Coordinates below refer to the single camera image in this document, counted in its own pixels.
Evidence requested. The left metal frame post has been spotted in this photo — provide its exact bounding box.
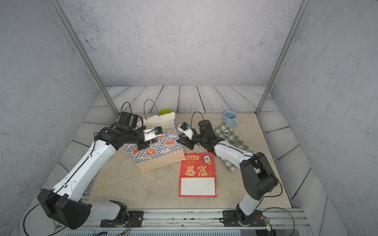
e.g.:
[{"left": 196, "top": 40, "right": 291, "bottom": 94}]
[{"left": 48, "top": 0, "right": 119, "bottom": 116}]

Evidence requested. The light blue mug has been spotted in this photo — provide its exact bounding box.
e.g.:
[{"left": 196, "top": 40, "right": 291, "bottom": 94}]
[{"left": 222, "top": 111, "right": 239, "bottom": 127}]

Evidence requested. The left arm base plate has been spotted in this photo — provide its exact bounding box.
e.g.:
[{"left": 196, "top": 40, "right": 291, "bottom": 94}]
[{"left": 100, "top": 210, "right": 144, "bottom": 228}]

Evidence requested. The red and white paper bag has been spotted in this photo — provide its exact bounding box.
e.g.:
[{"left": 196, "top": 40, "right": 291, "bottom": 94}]
[{"left": 179, "top": 145, "right": 218, "bottom": 198}]

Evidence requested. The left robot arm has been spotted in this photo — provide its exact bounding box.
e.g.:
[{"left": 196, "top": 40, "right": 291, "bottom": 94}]
[{"left": 37, "top": 112, "right": 163, "bottom": 230}]

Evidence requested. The green bowl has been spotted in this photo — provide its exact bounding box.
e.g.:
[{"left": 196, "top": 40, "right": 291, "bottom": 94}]
[{"left": 158, "top": 109, "right": 172, "bottom": 116}]

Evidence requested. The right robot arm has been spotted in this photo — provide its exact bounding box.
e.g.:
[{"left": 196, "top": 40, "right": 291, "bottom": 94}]
[{"left": 177, "top": 120, "right": 279, "bottom": 227}]

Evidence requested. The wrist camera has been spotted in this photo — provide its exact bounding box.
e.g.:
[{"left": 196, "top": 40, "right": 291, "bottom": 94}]
[
  {"left": 143, "top": 126, "right": 163, "bottom": 142},
  {"left": 178, "top": 122, "right": 195, "bottom": 140}
]

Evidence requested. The metal frame post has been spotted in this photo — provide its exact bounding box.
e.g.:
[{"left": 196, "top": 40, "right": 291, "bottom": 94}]
[
  {"left": 48, "top": 0, "right": 119, "bottom": 116},
  {"left": 256, "top": 0, "right": 311, "bottom": 116}
]

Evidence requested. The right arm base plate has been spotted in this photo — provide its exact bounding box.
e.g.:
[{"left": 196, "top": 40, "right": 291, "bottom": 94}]
[{"left": 219, "top": 210, "right": 266, "bottom": 227}]

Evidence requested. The right metal frame post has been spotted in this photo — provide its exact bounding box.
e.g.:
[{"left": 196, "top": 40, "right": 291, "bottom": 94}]
[{"left": 256, "top": 0, "right": 311, "bottom": 116}]

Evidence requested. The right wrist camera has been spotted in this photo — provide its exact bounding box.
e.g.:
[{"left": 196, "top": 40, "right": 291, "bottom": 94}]
[{"left": 178, "top": 122, "right": 195, "bottom": 140}]

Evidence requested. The blue checkered paper bag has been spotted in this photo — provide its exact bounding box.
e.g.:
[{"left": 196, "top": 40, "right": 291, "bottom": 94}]
[{"left": 125, "top": 112, "right": 185, "bottom": 172}]

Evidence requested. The green checkered cloth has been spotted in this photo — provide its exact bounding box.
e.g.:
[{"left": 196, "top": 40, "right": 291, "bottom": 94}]
[{"left": 214, "top": 124, "right": 254, "bottom": 172}]

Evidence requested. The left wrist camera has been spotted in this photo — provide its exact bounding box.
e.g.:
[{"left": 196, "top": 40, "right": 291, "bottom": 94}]
[{"left": 143, "top": 126, "right": 163, "bottom": 142}]

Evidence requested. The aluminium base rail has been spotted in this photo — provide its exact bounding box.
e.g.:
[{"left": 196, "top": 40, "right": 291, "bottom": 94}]
[{"left": 58, "top": 207, "right": 313, "bottom": 236}]

